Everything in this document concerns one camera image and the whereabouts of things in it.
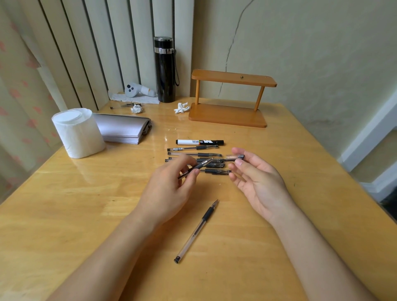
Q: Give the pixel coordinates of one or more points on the person's left hand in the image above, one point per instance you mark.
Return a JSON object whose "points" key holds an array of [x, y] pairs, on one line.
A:
{"points": [[164, 192]]}

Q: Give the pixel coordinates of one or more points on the person's right hand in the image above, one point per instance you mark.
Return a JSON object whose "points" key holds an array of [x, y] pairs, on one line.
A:
{"points": [[263, 186]]}

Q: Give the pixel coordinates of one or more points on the person's right middle finger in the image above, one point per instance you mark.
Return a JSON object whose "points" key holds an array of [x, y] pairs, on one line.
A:
{"points": [[240, 175]]}

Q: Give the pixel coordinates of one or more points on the person's right thumb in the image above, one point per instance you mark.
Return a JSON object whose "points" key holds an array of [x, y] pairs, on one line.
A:
{"points": [[245, 152]]}

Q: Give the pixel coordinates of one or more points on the person's right little finger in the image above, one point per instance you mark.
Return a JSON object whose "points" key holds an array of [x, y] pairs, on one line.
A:
{"points": [[248, 193]]}

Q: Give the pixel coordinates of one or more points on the person's left thumb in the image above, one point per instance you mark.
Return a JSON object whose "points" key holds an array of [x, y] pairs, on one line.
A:
{"points": [[191, 178]]}

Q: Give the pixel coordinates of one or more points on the clear pen cap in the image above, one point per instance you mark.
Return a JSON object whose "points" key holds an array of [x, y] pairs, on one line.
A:
{"points": [[232, 158]]}

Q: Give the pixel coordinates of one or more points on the person's left forearm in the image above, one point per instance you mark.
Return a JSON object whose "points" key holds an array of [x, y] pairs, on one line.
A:
{"points": [[111, 263]]}

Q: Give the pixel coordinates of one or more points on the person's right forearm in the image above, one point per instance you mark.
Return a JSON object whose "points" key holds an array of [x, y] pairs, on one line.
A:
{"points": [[313, 263]]}

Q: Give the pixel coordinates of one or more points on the capped clear black gel pen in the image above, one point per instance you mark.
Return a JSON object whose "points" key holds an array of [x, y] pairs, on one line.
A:
{"points": [[214, 160], [217, 165], [192, 148], [198, 154], [217, 171]]}

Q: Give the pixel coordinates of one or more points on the white marker with black cap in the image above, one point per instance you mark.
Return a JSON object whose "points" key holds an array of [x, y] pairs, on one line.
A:
{"points": [[195, 142]]}

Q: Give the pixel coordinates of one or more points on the wooden two-tier desk shelf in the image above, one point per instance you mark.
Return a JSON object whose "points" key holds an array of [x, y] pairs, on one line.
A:
{"points": [[228, 114]]}

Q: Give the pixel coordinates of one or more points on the crumpled white tissue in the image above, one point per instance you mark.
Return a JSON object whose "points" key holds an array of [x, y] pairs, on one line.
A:
{"points": [[136, 109], [181, 108]]}

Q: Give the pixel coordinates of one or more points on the silver pencil pouch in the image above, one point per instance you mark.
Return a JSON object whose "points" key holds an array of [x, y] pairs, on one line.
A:
{"points": [[121, 128]]}

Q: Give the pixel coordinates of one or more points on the small black metal tool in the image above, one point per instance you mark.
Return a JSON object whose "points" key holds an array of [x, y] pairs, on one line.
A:
{"points": [[127, 105]]}

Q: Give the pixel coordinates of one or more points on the flat white tissue sheet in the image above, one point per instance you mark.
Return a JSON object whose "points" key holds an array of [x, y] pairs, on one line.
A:
{"points": [[124, 98]]}

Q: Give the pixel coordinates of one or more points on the small white hair dryer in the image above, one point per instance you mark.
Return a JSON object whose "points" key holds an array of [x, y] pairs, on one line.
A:
{"points": [[136, 89]]}

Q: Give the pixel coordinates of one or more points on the black thermos bottle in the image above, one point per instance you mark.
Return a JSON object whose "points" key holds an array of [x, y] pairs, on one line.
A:
{"points": [[164, 71]]}

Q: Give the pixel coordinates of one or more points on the white toilet paper roll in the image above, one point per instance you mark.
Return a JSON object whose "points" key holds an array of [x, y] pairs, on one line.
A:
{"points": [[79, 133]]}

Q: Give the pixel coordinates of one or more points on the beige vertical blinds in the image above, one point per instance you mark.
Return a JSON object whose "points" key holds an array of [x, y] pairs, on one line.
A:
{"points": [[102, 46]]}

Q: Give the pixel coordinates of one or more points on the floral pink curtain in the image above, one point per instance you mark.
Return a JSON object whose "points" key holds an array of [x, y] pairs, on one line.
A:
{"points": [[21, 108]]}

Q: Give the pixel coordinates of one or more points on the white door frame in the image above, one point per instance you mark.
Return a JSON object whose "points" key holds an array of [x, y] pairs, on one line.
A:
{"points": [[369, 139]]}

